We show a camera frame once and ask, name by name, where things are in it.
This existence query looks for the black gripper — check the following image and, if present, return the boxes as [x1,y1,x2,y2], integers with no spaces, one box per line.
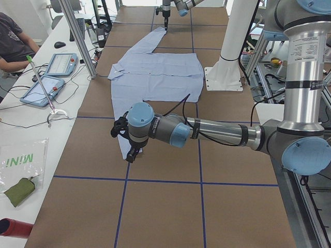
[126,134,145,162]
[162,4,171,31]

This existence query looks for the light blue striped shirt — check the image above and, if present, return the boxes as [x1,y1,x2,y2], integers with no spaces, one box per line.
[108,27,204,159]

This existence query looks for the black keyboard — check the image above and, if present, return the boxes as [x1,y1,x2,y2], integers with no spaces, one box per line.
[69,18,85,42]

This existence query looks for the black computer mouse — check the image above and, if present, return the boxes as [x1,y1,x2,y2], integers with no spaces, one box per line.
[54,41,66,49]

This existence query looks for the clear plastic bag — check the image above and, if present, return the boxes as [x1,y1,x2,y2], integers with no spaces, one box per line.
[1,138,49,198]

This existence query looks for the lower teach pendant tablet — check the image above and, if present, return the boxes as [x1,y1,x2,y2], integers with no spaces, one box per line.
[20,76,65,107]

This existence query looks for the teach pendant tablet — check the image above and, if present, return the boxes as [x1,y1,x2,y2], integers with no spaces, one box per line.
[45,53,78,76]
[20,76,65,107]

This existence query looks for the upper teach pendant tablet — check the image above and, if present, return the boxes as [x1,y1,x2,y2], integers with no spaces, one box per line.
[45,53,78,76]

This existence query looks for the green fabric pouch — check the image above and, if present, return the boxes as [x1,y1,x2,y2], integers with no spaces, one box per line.
[4,177,36,207]

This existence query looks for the reacher grabber stick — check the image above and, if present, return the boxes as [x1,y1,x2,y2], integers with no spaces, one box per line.
[26,55,69,128]

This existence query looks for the red cylinder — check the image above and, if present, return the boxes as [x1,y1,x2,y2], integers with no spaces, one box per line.
[1,218,34,239]

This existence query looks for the seated person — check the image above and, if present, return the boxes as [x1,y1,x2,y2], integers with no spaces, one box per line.
[1,12,39,73]

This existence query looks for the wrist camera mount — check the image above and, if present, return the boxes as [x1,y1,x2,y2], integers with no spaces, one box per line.
[110,111,129,139]
[155,7,163,15]

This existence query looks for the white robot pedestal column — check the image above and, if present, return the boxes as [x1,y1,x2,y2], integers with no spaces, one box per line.
[205,0,259,91]

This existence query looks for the aluminium frame post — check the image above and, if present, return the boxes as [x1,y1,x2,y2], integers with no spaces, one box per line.
[59,0,97,79]

